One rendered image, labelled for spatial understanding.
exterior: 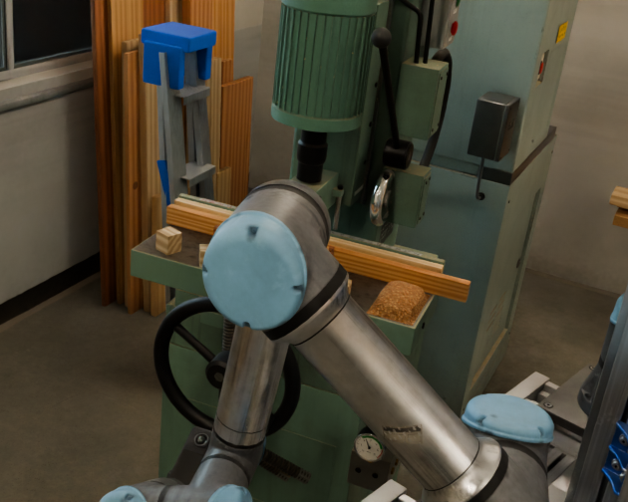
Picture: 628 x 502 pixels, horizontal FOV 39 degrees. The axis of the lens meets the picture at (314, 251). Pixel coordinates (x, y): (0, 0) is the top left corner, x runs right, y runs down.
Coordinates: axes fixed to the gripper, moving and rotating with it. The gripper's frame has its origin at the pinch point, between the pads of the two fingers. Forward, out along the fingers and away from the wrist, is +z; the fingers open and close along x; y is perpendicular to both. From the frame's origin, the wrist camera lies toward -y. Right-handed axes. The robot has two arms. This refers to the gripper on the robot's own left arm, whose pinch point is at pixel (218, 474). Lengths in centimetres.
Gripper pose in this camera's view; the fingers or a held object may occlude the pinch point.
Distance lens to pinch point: 152.4
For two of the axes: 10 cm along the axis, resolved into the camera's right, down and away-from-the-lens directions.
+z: 2.5, 1.4, 9.6
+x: 9.3, 2.4, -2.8
